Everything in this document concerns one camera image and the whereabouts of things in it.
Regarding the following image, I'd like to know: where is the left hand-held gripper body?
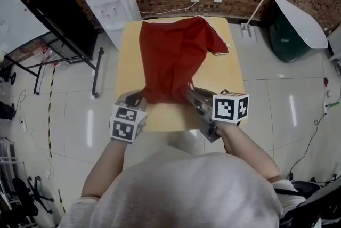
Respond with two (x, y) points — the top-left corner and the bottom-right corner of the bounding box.
(109, 103), (148, 144)

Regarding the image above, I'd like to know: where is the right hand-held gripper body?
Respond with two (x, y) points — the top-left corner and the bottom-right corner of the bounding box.
(189, 87), (250, 143)

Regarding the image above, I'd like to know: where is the red cloth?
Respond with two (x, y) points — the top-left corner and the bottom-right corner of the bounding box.
(140, 15), (230, 105)

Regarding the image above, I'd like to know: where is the person's left forearm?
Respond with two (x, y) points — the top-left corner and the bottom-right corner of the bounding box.
(81, 139), (133, 198)

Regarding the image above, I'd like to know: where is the person's right forearm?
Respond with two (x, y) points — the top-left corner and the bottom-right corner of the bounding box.
(217, 123), (282, 182)

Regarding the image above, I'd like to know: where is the light wooden table black base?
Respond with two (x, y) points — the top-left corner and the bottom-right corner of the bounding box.
(116, 18), (248, 133)

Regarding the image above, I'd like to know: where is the white pole floor stand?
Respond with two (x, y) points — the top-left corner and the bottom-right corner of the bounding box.
(239, 0), (274, 45)

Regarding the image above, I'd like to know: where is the dark green white-rimmed bathtub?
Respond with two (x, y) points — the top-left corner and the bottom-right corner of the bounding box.
(269, 0), (329, 63)

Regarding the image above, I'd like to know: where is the pile of empty plastic bottles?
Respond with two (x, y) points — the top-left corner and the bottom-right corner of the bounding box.
(33, 44), (69, 69)

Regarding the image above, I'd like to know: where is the person's grey shirt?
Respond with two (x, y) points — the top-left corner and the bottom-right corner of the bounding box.
(57, 145), (307, 228)

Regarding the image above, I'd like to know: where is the white water dispenser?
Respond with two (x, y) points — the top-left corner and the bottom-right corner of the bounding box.
(84, 0), (142, 51)

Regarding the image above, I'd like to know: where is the black glass cabinet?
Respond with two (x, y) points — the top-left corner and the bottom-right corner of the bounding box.
(26, 0), (98, 62)

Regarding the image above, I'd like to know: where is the white vanity cabinet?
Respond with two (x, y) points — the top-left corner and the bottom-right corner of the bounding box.
(327, 31), (341, 62)

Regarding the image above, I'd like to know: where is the black swivel chair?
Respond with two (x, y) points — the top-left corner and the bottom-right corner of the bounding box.
(12, 175), (55, 222)

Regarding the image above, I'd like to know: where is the whiteboard on black wheeled stand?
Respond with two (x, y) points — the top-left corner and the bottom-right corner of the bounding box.
(0, 0), (104, 99)

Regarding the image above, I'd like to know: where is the white wall cable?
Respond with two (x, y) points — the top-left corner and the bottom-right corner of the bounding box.
(140, 0), (198, 15)

